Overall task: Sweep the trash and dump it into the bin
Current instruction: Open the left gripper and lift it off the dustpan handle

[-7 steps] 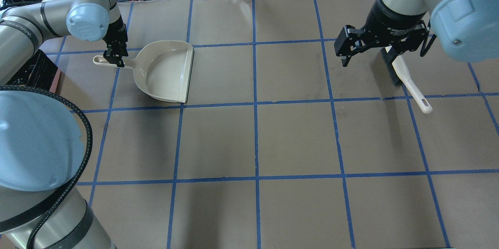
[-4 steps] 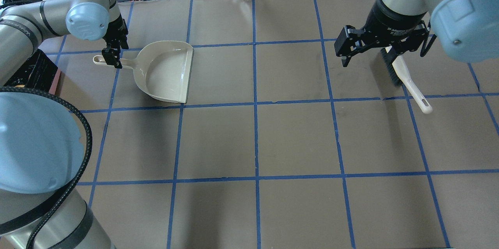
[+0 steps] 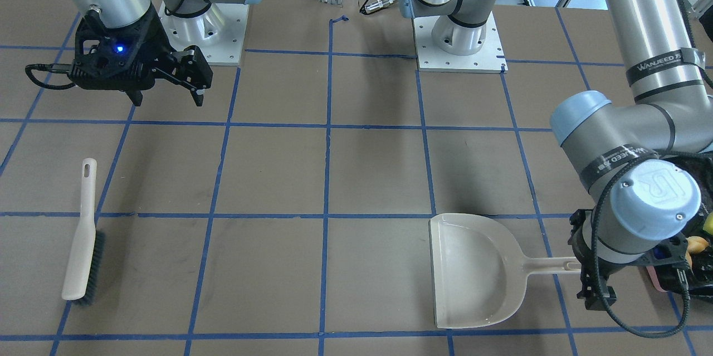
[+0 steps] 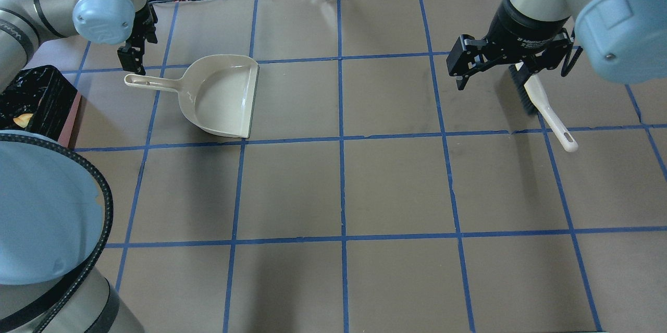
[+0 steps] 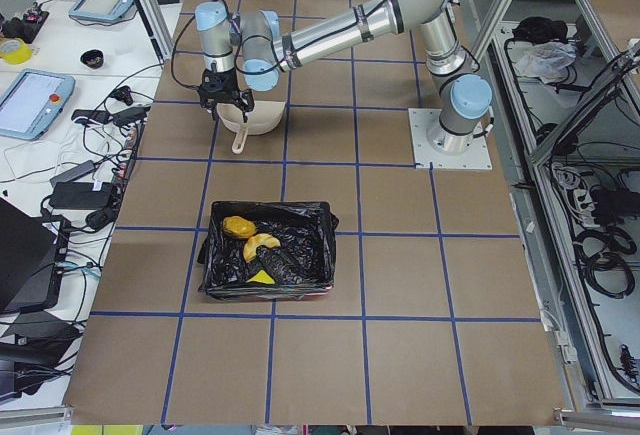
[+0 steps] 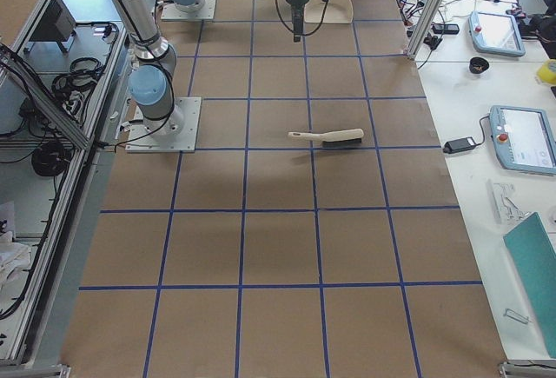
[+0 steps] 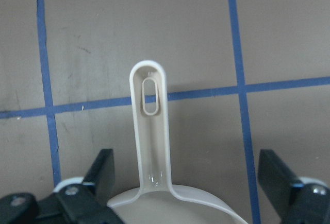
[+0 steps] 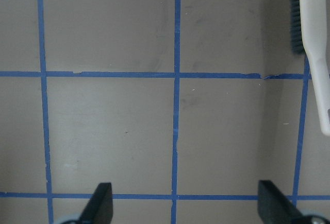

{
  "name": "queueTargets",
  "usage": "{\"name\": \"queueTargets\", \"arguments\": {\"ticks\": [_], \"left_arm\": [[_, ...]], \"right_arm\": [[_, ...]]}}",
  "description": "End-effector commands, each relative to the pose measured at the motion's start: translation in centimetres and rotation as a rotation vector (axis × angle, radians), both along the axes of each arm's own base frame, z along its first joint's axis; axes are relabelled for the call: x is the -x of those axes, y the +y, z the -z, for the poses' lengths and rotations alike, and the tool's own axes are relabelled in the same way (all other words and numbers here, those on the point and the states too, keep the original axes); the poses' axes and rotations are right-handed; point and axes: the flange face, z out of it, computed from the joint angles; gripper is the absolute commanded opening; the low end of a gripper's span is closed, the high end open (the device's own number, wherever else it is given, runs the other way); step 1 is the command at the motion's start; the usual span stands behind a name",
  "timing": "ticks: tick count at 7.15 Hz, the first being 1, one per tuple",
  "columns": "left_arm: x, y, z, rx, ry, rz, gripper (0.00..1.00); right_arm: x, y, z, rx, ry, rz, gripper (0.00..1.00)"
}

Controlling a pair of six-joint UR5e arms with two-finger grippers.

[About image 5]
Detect beige plastic dustpan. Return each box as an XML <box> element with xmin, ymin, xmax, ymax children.
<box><xmin>217</xmin><ymin>100</ymin><xmax>285</xmax><ymax>154</ymax></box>

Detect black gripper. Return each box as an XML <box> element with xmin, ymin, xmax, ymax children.
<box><xmin>197</xmin><ymin>69</ymin><xmax>254</xmax><ymax>123</ymax></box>

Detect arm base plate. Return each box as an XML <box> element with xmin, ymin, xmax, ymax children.
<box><xmin>408</xmin><ymin>108</ymin><xmax>492</xmax><ymax>171</ymax></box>

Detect black laptop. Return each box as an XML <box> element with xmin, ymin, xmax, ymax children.
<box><xmin>1</xmin><ymin>200</ymin><xmax>70</xmax><ymax>315</ymax></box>

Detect orange-brown potato-like lump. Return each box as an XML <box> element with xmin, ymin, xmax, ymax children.
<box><xmin>222</xmin><ymin>215</ymin><xmax>257</xmax><ymax>240</ymax></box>

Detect yellow-green sponge piece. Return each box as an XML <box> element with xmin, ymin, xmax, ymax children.
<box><xmin>247</xmin><ymin>270</ymin><xmax>276</xmax><ymax>285</ymax></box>

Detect aluminium frame post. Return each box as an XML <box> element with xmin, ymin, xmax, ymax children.
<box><xmin>133</xmin><ymin>0</ymin><xmax>173</xmax><ymax>63</ymax></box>

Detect black power adapter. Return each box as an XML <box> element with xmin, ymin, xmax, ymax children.
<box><xmin>49</xmin><ymin>181</ymin><xmax>116</xmax><ymax>210</ymax></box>

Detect pink bin with black bag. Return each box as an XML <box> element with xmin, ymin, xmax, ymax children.
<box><xmin>198</xmin><ymin>201</ymin><xmax>339</xmax><ymax>300</ymax></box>

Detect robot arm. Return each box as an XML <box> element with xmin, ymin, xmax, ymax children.
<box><xmin>195</xmin><ymin>0</ymin><xmax>492</xmax><ymax>155</ymax></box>

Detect curved pale melon slice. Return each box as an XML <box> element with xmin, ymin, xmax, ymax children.
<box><xmin>242</xmin><ymin>233</ymin><xmax>281</xmax><ymax>262</ymax></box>

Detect teach pendant near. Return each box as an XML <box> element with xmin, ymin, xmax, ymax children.
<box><xmin>1</xmin><ymin>69</ymin><xmax>76</xmax><ymax>141</ymax></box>

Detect yellow tape roll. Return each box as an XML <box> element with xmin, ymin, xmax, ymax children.
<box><xmin>0</xmin><ymin>38</ymin><xmax>32</xmax><ymax>65</ymax></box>

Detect teach pendant far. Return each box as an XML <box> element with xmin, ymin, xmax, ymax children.
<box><xmin>68</xmin><ymin>0</ymin><xmax>135</xmax><ymax>25</ymax></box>

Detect teach pendant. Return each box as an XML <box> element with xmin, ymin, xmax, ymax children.
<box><xmin>1</xmin><ymin>69</ymin><xmax>76</xmax><ymax>141</ymax></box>
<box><xmin>68</xmin><ymin>0</ymin><xmax>135</xmax><ymax>25</ymax></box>

